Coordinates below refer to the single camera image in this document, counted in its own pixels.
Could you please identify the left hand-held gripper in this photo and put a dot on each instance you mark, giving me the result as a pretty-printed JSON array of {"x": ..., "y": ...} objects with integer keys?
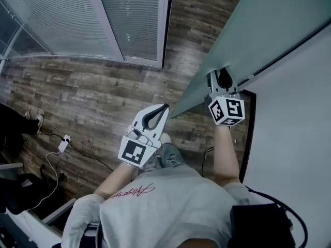
[{"x": 132, "y": 151}]

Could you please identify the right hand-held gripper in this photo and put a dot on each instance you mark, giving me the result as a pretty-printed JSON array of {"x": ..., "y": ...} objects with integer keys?
[{"x": 232, "y": 110}]

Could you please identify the frosted glass door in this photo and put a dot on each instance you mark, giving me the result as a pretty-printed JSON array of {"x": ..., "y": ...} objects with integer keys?
[{"x": 258, "y": 22}]

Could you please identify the person's right forearm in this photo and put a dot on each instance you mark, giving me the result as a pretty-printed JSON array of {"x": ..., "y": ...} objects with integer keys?
[{"x": 226, "y": 156}]

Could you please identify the person's left forearm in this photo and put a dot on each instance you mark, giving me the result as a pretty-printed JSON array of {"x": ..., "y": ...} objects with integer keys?
[{"x": 116, "y": 179}]

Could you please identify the person's light shoe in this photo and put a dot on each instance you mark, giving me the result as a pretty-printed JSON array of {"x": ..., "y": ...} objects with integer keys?
[{"x": 165, "y": 138}]

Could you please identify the grey jeans leg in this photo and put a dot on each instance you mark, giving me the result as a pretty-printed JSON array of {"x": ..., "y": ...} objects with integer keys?
[{"x": 170, "y": 156}]

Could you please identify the black baseboard strip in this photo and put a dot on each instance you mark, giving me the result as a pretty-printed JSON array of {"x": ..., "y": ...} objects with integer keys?
[{"x": 249, "y": 133}]

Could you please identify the white power strip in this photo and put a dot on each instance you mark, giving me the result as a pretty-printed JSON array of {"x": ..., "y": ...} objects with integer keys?
[{"x": 64, "y": 144}]

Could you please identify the grey t-shirt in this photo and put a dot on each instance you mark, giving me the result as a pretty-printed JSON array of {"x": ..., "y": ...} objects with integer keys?
[{"x": 165, "y": 210}]

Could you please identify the narrow glass partition with blinds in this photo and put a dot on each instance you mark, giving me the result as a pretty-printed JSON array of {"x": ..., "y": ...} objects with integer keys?
[{"x": 139, "y": 17}]

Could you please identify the black chair wheel base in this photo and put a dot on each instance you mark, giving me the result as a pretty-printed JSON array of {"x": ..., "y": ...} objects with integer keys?
[{"x": 51, "y": 176}]

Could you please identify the wide glass partition with blinds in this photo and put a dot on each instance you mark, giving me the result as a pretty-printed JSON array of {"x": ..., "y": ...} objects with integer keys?
[{"x": 64, "y": 17}]

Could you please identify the black bag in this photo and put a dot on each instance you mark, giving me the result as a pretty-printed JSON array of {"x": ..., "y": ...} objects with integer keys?
[{"x": 20, "y": 192}]

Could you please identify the clear glass panel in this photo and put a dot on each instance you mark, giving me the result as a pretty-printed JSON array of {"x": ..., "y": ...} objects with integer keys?
[{"x": 23, "y": 40}]

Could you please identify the white desk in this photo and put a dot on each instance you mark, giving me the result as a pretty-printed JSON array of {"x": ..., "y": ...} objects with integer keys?
[{"x": 15, "y": 231}]

